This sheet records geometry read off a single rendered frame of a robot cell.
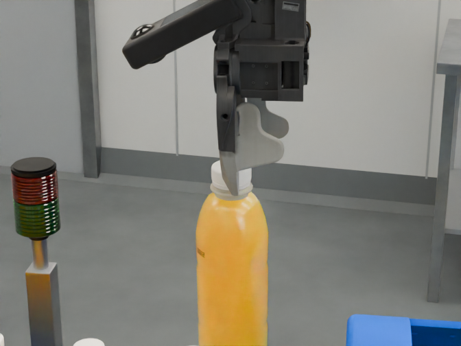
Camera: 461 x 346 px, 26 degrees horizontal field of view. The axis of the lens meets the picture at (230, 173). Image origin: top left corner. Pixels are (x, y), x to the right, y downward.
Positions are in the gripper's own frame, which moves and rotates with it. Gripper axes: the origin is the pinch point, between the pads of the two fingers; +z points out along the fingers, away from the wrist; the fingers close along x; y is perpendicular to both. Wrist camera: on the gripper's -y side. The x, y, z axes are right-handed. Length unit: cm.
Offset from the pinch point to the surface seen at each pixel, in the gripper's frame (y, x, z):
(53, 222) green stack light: -30, 34, 23
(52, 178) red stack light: -29.7, 34.7, 16.4
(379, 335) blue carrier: 14.9, -1.0, 16.8
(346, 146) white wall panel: 7, 329, 125
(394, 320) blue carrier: 16.6, 3.0, 17.5
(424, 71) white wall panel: 40, 326, 89
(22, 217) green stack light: -34, 33, 22
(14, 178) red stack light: -35, 33, 16
